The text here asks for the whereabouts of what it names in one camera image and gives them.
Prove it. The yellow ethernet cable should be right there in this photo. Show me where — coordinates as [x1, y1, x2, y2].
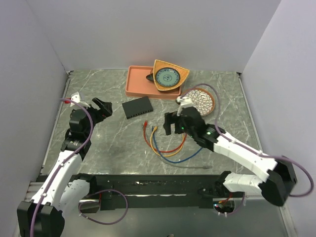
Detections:
[149, 126, 186, 158]

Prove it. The red ethernet cable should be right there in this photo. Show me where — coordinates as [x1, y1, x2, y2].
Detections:
[143, 120, 187, 154]

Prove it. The black network switch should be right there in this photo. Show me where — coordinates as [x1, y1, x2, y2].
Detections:
[122, 96, 153, 119]

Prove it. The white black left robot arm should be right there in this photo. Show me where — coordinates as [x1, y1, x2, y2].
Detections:
[17, 95, 113, 237]

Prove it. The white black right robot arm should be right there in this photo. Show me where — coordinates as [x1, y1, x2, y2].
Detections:
[163, 107, 297, 206]

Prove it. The white floral round plate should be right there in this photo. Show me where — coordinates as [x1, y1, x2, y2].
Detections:
[183, 87, 215, 117]

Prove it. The salmon pink tray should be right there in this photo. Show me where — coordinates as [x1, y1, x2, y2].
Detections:
[125, 66, 181, 100]

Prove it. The teal patterned round dish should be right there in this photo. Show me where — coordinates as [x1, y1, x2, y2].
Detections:
[155, 67, 180, 87]

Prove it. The orange woven triangular plate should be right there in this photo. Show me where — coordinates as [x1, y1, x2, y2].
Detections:
[153, 59, 190, 91]

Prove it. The black small bowl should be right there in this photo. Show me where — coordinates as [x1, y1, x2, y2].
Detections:
[146, 73, 154, 82]

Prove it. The blue ethernet cable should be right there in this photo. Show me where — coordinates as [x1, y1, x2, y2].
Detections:
[153, 127, 203, 163]

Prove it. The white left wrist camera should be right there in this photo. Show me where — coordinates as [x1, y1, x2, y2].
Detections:
[70, 92, 89, 108]

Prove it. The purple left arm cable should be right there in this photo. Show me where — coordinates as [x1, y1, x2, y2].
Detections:
[29, 97, 129, 237]

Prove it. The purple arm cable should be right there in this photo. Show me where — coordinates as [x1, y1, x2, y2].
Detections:
[182, 83, 315, 216]
[29, 97, 129, 237]

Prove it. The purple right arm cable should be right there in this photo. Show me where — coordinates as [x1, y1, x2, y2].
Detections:
[182, 83, 315, 216]

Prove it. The grey ethernet cable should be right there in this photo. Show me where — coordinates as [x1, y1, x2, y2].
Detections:
[141, 124, 213, 169]

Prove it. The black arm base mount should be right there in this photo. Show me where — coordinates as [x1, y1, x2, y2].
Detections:
[37, 174, 247, 212]

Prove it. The aluminium frame rail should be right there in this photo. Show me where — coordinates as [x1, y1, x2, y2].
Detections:
[23, 180, 82, 205]

